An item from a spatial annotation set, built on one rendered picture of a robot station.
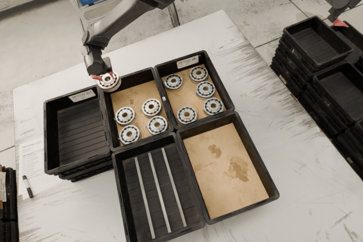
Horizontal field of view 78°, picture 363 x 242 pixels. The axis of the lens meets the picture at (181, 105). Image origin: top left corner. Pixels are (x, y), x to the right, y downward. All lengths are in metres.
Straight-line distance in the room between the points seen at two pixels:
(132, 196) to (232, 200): 0.43
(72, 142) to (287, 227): 1.10
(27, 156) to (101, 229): 0.62
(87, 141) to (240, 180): 0.77
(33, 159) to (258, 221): 1.23
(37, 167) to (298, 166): 1.38
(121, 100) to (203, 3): 2.09
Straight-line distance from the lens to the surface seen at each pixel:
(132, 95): 1.28
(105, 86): 1.10
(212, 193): 1.05
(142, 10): 0.69
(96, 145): 1.23
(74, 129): 1.32
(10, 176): 2.19
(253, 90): 1.41
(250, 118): 1.32
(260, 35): 2.72
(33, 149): 1.57
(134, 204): 1.09
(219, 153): 1.09
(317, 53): 2.00
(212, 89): 1.20
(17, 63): 3.29
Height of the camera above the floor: 1.87
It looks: 61 degrees down
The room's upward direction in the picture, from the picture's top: 12 degrees counter-clockwise
